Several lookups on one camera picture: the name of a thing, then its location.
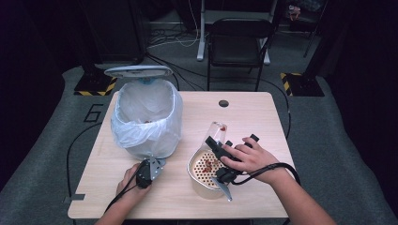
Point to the clear plastic cup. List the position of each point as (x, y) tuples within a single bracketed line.
[(217, 132)]

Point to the translucent white bin bag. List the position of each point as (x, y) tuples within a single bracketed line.
[(147, 137)]

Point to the white metal desk frame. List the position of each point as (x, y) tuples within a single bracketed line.
[(201, 37)]

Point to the white grey pedal trash bin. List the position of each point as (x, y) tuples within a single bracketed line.
[(137, 71)]

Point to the beige strainer container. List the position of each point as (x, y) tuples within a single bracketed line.
[(200, 187)]

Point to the orange food scraps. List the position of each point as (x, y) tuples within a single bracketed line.
[(207, 168)]

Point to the hazard-striped black stand base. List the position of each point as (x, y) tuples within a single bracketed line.
[(305, 86), (94, 87)]

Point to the person's right hand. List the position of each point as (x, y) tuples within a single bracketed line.
[(250, 159)]

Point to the person's left hand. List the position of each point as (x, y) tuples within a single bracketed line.
[(128, 187)]

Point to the black folding chair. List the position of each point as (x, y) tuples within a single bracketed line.
[(239, 47)]

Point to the grey tape piece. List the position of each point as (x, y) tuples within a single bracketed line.
[(74, 198)]

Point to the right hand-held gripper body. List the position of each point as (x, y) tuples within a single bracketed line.
[(226, 175)]

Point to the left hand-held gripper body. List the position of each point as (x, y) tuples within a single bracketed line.
[(147, 175)]

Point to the dark cabinet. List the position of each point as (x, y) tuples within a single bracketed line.
[(115, 31)]

